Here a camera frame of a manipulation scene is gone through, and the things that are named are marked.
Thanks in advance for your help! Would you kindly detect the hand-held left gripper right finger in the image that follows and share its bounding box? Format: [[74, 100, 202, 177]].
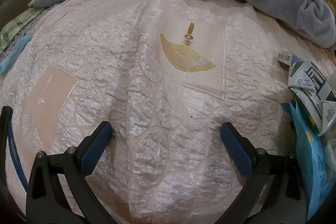
[[220, 122, 313, 224]]

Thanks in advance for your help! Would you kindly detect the black strap with blue edge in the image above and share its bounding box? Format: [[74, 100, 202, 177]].
[[0, 106, 28, 194]]

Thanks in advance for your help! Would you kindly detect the crushed white green carton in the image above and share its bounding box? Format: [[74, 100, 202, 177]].
[[287, 60, 336, 136]]

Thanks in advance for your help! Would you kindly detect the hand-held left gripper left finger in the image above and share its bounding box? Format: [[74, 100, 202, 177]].
[[26, 121, 117, 224]]

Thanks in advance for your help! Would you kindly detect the green plaid cloth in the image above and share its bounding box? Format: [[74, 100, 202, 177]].
[[0, 7, 42, 52]]

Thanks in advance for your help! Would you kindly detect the cream quilted bedspread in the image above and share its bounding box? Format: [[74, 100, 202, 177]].
[[0, 0, 336, 224]]

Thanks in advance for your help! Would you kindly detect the blue plastic packet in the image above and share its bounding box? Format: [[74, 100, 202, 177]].
[[280, 101, 331, 220]]

